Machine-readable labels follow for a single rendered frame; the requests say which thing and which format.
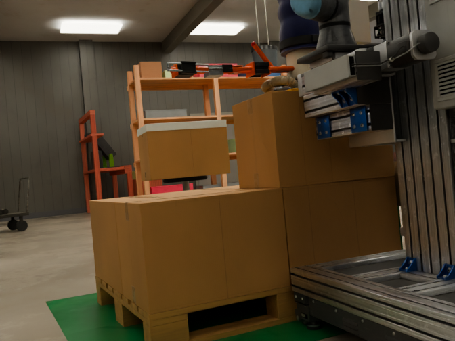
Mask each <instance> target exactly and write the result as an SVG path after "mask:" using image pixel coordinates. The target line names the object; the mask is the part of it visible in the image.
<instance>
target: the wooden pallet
mask: <svg viewBox="0 0 455 341"><path fill-rule="evenodd" d="M95 281H96V289H97V302H98V303H99V304H100V305H101V306H104V305H107V304H114V305H115V313H116V320H117V321H118V322H119V323H120V324H121V325H122V326H123V327H127V326H130V325H137V324H140V323H143V328H144V341H212V340H218V339H221V338H226V337H229V336H235V335H238V334H243V333H247V332H251V331H255V330H258V329H263V328H267V327H271V326H275V325H280V324H283V323H289V322H292V321H297V318H296V314H295V309H296V308H297V303H296V302H295V298H294V291H292V286H291V285H290V286H287V287H283V288H277V289H273V290H267V291H263V292H257V293H254V294H247V295H244V296H237V297H233V298H227V299H223V300H218V301H214V302H208V303H204V304H197V305H194V306H187V307H184V308H180V309H174V310H170V311H164V312H160V313H154V314H148V313H147V312H145V310H143V309H141V308H140V307H139V306H137V305H136V304H135V303H133V302H132V301H130V300H129V299H128V298H127V297H125V296H123V295H122V294H121V293H120V292H118V291H117V290H115V289H114V288H113V287H112V286H110V285H108V284H107V283H106V282H105V281H103V280H102V279H100V278H99V277H98V276H97V275H96V276H95ZM260 298H265V300H266V308H267V315H262V316H258V317H253V318H249V319H243V320H240V321H235V322H231V323H226V324H222V325H216V326H213V327H208V328H204V329H199V330H195V331H192V332H189V329H188V313H195V312H198V311H204V310H208V309H214V308H217V307H221V306H227V305H231V304H237V303H240V302H246V301H250V300H256V299H260Z"/></svg>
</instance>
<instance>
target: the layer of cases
mask: <svg viewBox="0 0 455 341"><path fill-rule="evenodd" d="M89 206H90V214H91V229H92V237H93V252H94V261H95V274H96V275H97V276H98V277H99V278H100V279H102V280H103V281H105V282H106V283H107V284H108V285H110V286H112V287H113V288H114V289H115V290H117V291H118V292H120V293H121V294H122V295H123V296H125V297H127V298H128V299H129V300H130V301H132V302H133V303H135V304H136V305H137V306H139V307H140V308H141V309H143V310H145V312H147V313H148V314H154V313H160V312H164V311H170V310H174V309H180V308H184V307H187V306H194V305H197V304H204V303H208V302H214V301H218V300H223V299H227V298H233V297H237V296H244V295H247V294H254V293H257V292H263V291H267V290H273V289H277V288H283V287H287V286H290V285H292V284H291V276H290V268H293V267H301V266H305V265H313V264H318V263H325V262H330V261H334V260H342V259H346V258H354V257H359V256H366V255H371V254H378V253H383V252H390V251H395V250H401V241H400V233H399V219H398V211H397V196H396V188H395V176H392V177H379V178H373V179H360V180H354V181H341V182H334V183H322V184H315V185H303V186H296V187H284V188H263V189H240V188H239V185H235V186H228V187H215V188H208V189H195V190H188V191H175V192H168V193H161V194H148V195H141V196H128V197H121V198H108V199H101V200H90V201H89Z"/></svg>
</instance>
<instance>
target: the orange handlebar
mask: <svg viewBox="0 0 455 341"><path fill-rule="evenodd" d="M232 68H233V72H224V74H228V75H238V74H245V73H248V72H252V70H253V68H252V66H243V65H233V66H232ZM294 69H295V68H294V66H270V72H271V73H288V71H293V70H294ZM196 70H199V71H208V70H209V68H208V67H196ZM276 71H279V72H276ZM280 71H287V72H280Z"/></svg>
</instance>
